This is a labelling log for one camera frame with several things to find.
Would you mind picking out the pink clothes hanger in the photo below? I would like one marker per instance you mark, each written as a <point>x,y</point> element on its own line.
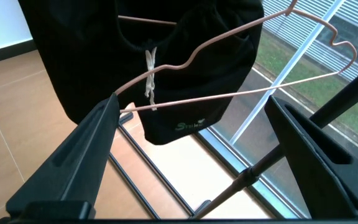
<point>148,20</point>
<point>228,95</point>

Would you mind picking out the black shorts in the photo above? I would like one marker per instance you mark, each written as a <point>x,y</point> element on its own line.
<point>89,62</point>

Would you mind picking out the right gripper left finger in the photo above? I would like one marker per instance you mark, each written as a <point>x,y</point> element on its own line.
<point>70,174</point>

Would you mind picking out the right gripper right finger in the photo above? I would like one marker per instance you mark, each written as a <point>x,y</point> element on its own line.
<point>328,174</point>

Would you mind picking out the window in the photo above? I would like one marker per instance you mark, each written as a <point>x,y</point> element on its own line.
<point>291,77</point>

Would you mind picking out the black clothes rack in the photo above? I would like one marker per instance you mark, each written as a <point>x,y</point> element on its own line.
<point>337,99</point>

